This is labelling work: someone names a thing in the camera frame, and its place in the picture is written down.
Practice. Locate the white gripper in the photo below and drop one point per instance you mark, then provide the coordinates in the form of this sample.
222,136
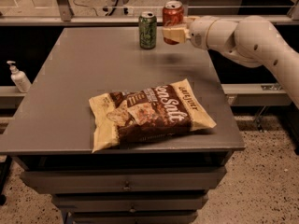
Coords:
199,32

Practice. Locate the red coke can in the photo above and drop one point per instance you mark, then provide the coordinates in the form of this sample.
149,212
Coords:
173,13

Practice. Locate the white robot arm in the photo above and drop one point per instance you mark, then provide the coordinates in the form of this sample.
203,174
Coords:
251,42

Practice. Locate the green soda can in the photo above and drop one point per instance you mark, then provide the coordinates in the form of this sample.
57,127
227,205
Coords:
147,24

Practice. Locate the brown cream chip bag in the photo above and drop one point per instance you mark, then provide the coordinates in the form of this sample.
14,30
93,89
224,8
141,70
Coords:
129,117

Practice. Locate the top grey drawer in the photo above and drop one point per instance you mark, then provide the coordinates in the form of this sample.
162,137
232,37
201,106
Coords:
67,182

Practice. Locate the grey drawer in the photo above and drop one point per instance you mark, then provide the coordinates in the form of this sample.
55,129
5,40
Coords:
67,182
130,202
150,217

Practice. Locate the grey drawer cabinet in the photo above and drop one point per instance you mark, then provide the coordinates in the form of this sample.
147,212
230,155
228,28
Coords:
53,127

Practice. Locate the white pump sanitizer bottle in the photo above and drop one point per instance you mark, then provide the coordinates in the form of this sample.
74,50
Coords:
19,78

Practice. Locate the middle grey drawer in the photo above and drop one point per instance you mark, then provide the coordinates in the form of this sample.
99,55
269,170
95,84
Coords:
130,202

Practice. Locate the bottom grey drawer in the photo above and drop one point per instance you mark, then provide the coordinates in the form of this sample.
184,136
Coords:
150,217

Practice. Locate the grey metal rail frame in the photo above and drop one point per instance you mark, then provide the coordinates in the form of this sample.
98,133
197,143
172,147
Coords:
90,12

